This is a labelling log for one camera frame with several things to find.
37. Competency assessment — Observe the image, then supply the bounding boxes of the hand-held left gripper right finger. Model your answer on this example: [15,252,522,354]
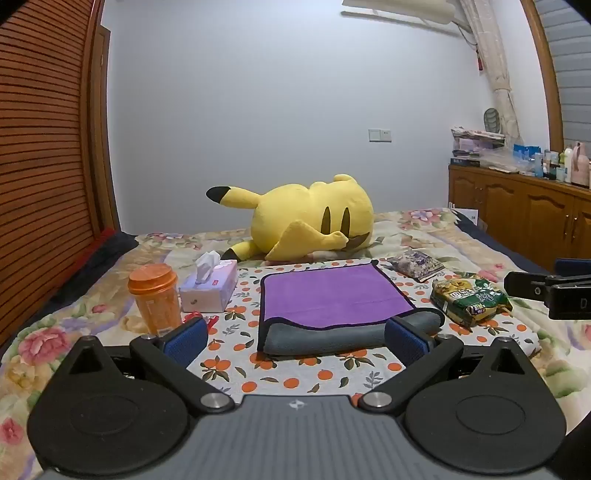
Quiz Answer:
[357,316,539,413]

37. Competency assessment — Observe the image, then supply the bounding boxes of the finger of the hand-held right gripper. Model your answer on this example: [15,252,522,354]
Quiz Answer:
[554,258,591,278]
[503,270,591,320]

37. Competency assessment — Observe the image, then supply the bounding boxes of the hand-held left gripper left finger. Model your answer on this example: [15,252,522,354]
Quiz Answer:
[59,316,236,414]

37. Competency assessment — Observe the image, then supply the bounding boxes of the purple and grey towel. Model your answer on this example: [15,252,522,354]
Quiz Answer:
[257,260,447,357]

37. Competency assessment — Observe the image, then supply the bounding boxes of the small red item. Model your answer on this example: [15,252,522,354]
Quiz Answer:
[183,312,219,330]

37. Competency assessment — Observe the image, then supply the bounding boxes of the orange lidded cup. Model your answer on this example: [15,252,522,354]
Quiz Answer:
[127,264,184,337]

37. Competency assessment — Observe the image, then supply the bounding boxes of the lilac tissue box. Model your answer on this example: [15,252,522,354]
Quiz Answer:
[178,250,239,313]

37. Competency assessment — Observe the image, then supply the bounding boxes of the green snack packet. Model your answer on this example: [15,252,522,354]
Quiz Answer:
[430,272,514,329]

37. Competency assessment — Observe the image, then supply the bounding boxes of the wooden cabinet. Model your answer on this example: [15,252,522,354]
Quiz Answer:
[448,164,591,271]

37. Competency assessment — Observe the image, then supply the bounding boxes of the dark printed snack packet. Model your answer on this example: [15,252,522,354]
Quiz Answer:
[386,250,446,283]

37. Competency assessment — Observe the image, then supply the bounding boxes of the row of toiletry bottles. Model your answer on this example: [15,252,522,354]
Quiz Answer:
[512,141,591,188]

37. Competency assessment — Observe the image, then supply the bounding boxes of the orange fruit print cloth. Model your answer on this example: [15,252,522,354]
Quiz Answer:
[181,257,542,408]

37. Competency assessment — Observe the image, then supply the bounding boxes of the dark blue bedsheet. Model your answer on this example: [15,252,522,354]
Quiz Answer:
[55,211,557,298]

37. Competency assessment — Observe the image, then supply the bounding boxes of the clear plastic bag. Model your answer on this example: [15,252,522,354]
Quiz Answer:
[479,147,528,175]

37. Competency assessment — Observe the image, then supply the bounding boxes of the stack of papers and boxes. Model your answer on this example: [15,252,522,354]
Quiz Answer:
[449,126,507,168]

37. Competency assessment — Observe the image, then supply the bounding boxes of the yellow plush toy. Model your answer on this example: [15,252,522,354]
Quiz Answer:
[205,174,375,263]

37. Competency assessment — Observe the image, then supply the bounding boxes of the window blinds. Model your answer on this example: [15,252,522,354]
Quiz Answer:
[537,0,591,149]

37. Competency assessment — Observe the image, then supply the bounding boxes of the cream curtain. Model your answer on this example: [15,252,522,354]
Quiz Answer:
[457,0,523,145]

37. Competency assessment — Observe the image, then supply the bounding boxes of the wooden louvred wardrobe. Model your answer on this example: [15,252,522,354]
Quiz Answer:
[0,0,122,348]

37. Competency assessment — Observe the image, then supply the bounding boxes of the white air conditioner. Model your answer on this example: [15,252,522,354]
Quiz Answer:
[341,0,456,25]

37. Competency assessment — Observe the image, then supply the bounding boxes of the wooden window frame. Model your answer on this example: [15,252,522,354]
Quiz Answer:
[521,0,567,153]

